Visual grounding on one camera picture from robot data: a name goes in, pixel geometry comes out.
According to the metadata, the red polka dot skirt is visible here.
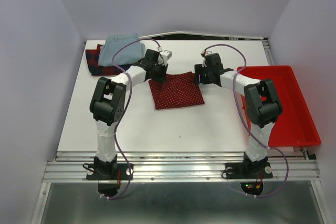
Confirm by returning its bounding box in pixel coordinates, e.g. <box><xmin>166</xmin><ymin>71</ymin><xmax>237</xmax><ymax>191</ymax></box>
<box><xmin>149</xmin><ymin>72</ymin><xmax>205</xmax><ymax>110</ymax></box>

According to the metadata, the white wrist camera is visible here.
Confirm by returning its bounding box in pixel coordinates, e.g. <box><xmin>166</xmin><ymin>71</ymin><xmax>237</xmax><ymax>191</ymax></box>
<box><xmin>157</xmin><ymin>50</ymin><xmax>172</xmax><ymax>66</ymax></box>
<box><xmin>201</xmin><ymin>50</ymin><xmax>211</xmax><ymax>67</ymax></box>

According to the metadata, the red plaid folded skirt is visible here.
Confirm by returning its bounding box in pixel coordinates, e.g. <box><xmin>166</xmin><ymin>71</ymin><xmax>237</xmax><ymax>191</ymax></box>
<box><xmin>85</xmin><ymin>44</ymin><xmax>122</xmax><ymax>77</ymax></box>

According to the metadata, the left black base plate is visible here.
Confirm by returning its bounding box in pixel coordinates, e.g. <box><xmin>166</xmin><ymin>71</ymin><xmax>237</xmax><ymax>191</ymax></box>
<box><xmin>82</xmin><ymin>163</ymin><xmax>133</xmax><ymax>181</ymax></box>

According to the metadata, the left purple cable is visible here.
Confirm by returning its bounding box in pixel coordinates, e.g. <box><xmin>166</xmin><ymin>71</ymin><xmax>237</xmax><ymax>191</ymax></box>
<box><xmin>99</xmin><ymin>38</ymin><xmax>162</xmax><ymax>200</ymax></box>

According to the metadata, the purple cable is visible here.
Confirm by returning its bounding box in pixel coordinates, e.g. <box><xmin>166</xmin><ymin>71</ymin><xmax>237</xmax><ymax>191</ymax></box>
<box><xmin>99</xmin><ymin>38</ymin><xmax>162</xmax><ymax>200</ymax></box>
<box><xmin>201</xmin><ymin>44</ymin><xmax>291</xmax><ymax>199</ymax></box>

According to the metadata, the red plastic tray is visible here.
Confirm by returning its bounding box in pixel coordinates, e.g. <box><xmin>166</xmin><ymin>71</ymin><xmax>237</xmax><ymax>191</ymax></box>
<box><xmin>238</xmin><ymin>66</ymin><xmax>321</xmax><ymax>147</ymax></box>

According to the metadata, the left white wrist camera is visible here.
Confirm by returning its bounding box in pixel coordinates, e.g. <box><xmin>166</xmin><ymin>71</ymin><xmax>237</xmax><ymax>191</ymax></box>
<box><xmin>157</xmin><ymin>50</ymin><xmax>172</xmax><ymax>66</ymax></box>

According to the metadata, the controller board with leds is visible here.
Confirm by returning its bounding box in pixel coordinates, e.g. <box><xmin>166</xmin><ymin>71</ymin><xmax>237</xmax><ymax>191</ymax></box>
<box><xmin>240</xmin><ymin>182</ymin><xmax>264</xmax><ymax>196</ymax></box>

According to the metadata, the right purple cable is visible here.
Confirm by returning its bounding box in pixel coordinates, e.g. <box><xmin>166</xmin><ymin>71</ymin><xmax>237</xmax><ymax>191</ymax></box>
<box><xmin>201</xmin><ymin>44</ymin><xmax>291</xmax><ymax>199</ymax></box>

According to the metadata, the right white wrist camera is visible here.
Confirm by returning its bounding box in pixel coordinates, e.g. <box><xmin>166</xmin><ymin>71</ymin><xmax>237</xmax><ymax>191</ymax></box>
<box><xmin>201</xmin><ymin>50</ymin><xmax>211</xmax><ymax>67</ymax></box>

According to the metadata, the light blue folded skirt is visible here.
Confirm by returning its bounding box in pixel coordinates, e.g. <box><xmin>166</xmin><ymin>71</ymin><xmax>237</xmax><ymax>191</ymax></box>
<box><xmin>98</xmin><ymin>33</ymin><xmax>145</xmax><ymax>67</ymax></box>

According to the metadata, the aluminium frame rail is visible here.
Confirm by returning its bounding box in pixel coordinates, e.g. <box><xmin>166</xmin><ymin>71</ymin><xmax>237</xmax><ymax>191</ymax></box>
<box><xmin>42</xmin><ymin>151</ymin><xmax>320</xmax><ymax>183</ymax></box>

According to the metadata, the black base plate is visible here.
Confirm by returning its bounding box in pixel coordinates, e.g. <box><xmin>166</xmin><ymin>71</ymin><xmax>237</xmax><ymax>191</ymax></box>
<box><xmin>225</xmin><ymin>162</ymin><xmax>273</xmax><ymax>180</ymax></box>
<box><xmin>82</xmin><ymin>163</ymin><xmax>133</xmax><ymax>181</ymax></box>

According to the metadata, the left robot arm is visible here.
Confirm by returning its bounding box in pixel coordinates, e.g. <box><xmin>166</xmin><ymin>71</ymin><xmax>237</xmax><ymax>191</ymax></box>
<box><xmin>89</xmin><ymin>49</ymin><xmax>172</xmax><ymax>179</ymax></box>

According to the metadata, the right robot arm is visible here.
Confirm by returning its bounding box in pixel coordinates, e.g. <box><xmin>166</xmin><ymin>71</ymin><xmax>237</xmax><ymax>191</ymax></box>
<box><xmin>194</xmin><ymin>53</ymin><xmax>283</xmax><ymax>179</ymax></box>

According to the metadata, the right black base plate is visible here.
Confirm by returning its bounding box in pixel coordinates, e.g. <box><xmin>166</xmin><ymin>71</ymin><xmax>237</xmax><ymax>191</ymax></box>
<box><xmin>225</xmin><ymin>162</ymin><xmax>273</xmax><ymax>180</ymax></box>

